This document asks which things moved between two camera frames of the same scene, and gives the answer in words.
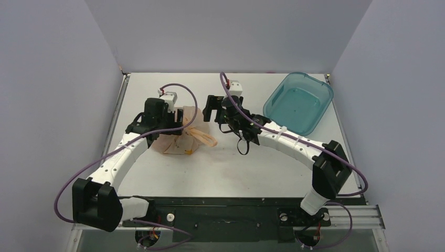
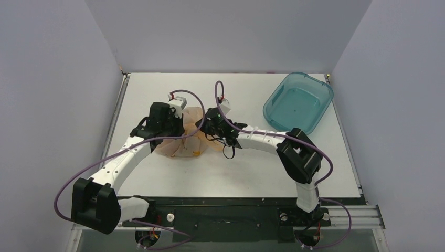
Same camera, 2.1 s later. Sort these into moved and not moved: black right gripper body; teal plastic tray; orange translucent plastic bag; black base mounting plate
Moved: black right gripper body; orange translucent plastic bag
Not moved: teal plastic tray; black base mounting plate
